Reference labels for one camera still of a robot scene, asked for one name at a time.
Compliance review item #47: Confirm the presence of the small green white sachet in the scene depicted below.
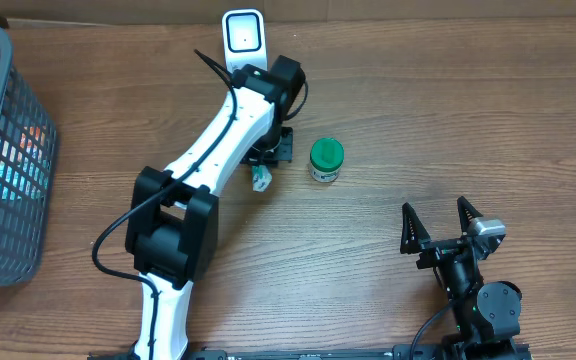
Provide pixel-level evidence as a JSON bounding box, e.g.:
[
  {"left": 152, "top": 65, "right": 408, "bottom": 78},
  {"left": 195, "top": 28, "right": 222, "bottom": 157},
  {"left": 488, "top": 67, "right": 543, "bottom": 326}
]
[{"left": 251, "top": 165, "right": 272, "bottom": 192}]

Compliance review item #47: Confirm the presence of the grey plastic mesh basket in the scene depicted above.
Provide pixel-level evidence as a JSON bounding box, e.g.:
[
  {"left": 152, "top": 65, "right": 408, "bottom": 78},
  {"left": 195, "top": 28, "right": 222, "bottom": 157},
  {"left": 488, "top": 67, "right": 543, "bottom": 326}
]
[{"left": 0, "top": 28, "right": 59, "bottom": 287}]

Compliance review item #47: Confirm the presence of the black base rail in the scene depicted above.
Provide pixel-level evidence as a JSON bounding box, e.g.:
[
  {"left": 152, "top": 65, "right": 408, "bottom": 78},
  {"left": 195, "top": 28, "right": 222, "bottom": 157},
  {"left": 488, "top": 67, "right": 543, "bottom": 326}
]
[{"left": 87, "top": 345, "right": 533, "bottom": 360}]

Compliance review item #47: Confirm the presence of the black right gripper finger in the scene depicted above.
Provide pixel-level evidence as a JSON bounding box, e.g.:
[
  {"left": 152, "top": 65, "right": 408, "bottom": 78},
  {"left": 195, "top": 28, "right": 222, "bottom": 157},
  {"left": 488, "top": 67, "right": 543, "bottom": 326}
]
[
  {"left": 400, "top": 202, "right": 431, "bottom": 254},
  {"left": 457, "top": 196, "right": 482, "bottom": 233}
]

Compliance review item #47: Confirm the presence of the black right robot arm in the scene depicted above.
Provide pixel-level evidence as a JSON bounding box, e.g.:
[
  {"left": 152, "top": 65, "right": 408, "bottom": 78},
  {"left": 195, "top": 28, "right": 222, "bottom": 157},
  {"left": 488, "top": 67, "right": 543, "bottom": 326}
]
[{"left": 400, "top": 196, "right": 531, "bottom": 359}]

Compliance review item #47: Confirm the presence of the green lid seasoning jar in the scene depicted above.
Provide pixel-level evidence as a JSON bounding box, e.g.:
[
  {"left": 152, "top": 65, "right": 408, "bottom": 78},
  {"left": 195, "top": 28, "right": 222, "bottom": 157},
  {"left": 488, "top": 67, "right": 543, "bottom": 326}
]
[{"left": 309, "top": 138, "right": 344, "bottom": 183}]

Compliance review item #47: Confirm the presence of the white barcode scanner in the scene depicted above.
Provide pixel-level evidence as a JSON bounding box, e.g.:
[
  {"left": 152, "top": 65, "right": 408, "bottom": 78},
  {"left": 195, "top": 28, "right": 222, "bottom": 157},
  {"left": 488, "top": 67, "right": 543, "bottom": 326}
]
[{"left": 222, "top": 8, "right": 268, "bottom": 72}]

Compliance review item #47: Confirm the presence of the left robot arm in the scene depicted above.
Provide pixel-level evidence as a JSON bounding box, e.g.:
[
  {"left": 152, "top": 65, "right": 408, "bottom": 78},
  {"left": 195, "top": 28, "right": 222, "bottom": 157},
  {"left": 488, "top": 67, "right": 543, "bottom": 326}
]
[{"left": 125, "top": 56, "right": 306, "bottom": 359}]

